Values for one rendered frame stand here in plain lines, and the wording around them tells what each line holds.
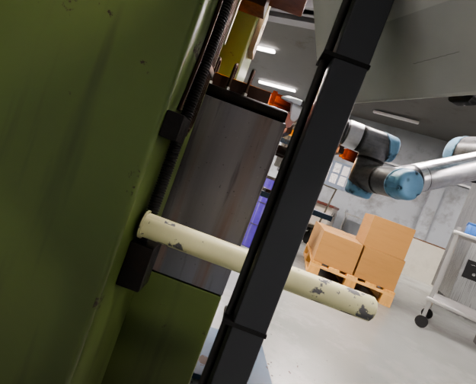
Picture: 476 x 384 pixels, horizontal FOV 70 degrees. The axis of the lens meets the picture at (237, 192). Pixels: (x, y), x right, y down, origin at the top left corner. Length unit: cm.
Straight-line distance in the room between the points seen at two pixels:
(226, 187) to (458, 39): 56
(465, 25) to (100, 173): 50
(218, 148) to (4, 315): 52
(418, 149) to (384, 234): 783
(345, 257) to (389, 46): 348
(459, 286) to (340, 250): 234
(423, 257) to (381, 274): 401
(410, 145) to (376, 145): 1061
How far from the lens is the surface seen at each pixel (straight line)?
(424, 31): 46
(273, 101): 98
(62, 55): 64
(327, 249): 386
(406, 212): 1138
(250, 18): 132
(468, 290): 582
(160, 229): 62
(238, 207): 82
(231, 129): 83
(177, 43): 58
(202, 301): 88
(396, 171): 90
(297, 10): 114
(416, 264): 796
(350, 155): 152
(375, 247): 394
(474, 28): 42
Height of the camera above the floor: 77
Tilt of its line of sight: 3 degrees down
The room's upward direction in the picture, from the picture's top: 20 degrees clockwise
